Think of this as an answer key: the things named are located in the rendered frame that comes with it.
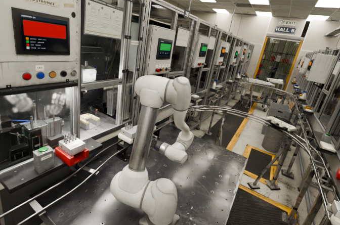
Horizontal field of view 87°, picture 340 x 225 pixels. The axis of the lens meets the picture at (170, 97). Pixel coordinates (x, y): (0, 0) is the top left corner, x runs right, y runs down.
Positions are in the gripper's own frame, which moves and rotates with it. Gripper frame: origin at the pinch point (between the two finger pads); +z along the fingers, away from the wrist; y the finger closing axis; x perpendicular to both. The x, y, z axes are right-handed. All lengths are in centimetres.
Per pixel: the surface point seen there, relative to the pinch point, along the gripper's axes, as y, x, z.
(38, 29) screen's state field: 75, 62, 22
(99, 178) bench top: -22.1, 35.8, 6.4
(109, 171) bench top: -22.1, 26.0, 7.3
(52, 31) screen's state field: 75, 55, 22
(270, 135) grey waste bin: -60, -258, -99
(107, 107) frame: 9, -5, 50
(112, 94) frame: 24, -5, 44
